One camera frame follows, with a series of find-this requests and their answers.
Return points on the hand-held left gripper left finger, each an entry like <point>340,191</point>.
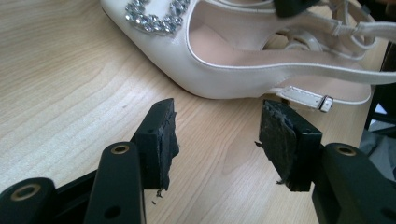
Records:
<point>155,149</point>

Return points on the white jewelled high heel shoe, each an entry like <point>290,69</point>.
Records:
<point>376,29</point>
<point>218,81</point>

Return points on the black bar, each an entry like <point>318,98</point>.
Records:
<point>378,93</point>

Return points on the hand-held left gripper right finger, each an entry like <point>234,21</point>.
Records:
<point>292,146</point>

